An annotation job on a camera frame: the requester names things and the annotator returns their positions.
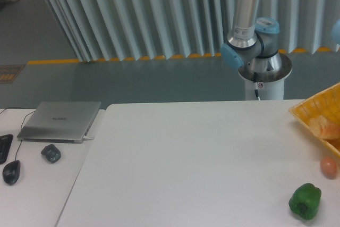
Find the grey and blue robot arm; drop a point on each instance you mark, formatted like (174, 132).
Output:
(261, 28)

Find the green bell pepper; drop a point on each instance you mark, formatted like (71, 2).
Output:
(305, 201)

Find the silver laptop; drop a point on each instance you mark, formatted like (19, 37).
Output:
(60, 122)

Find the white folding screen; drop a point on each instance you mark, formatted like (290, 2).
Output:
(136, 29)

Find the black earbud case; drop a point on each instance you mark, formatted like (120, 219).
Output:
(51, 153)

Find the orange bread in basket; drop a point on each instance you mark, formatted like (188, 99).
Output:
(324, 128)

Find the yellow woven basket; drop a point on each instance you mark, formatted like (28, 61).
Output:
(324, 103)

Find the yellow floor sticker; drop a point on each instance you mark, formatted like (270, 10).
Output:
(10, 72)

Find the black keyboard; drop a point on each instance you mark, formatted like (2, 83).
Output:
(5, 142)

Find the brown egg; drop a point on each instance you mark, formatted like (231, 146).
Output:
(328, 167)

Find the black computer mouse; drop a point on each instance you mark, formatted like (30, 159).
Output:
(11, 172)

